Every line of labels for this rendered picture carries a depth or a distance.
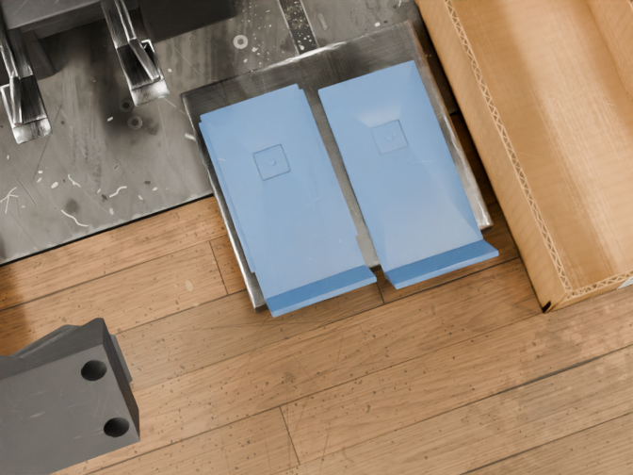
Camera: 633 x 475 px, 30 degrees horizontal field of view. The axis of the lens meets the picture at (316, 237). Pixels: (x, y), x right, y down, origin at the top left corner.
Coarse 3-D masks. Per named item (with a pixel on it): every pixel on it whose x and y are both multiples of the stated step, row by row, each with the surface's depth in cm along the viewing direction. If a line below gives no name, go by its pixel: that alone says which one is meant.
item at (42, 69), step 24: (144, 0) 78; (168, 0) 79; (192, 0) 80; (216, 0) 81; (72, 24) 77; (144, 24) 81; (168, 24) 82; (192, 24) 84; (0, 72) 80; (48, 72) 83
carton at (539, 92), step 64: (448, 0) 78; (512, 0) 85; (576, 0) 85; (448, 64) 82; (512, 64) 84; (576, 64) 84; (512, 128) 82; (576, 128) 82; (512, 192) 77; (576, 192) 81; (576, 256) 80
